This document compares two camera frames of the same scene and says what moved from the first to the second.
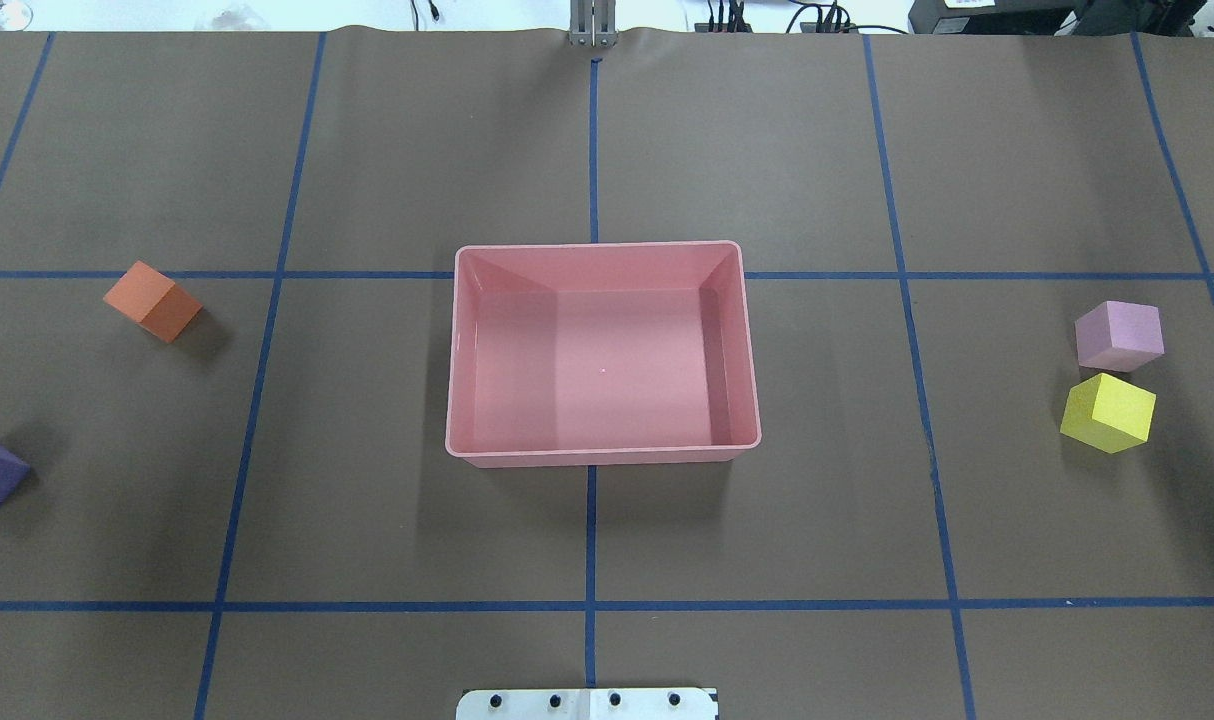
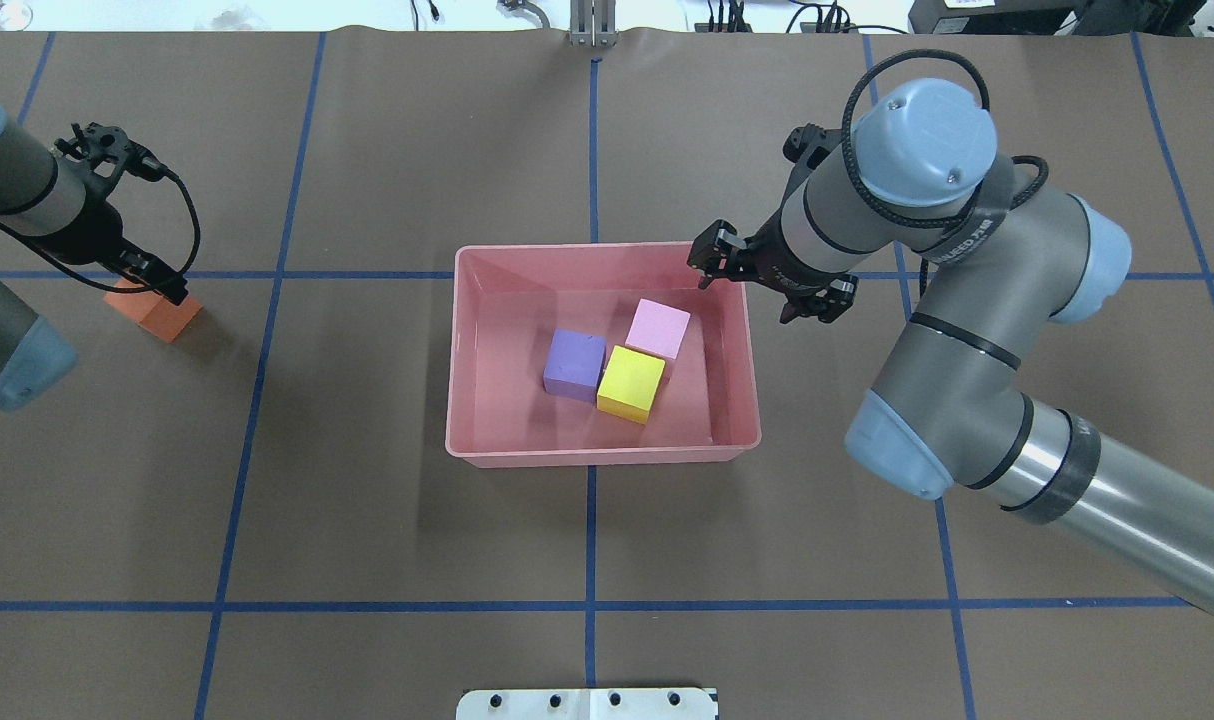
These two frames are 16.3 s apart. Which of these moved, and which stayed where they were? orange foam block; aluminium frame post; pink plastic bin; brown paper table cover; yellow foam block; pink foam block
Moved: yellow foam block; pink foam block
Stayed: brown paper table cover; pink plastic bin; aluminium frame post; orange foam block
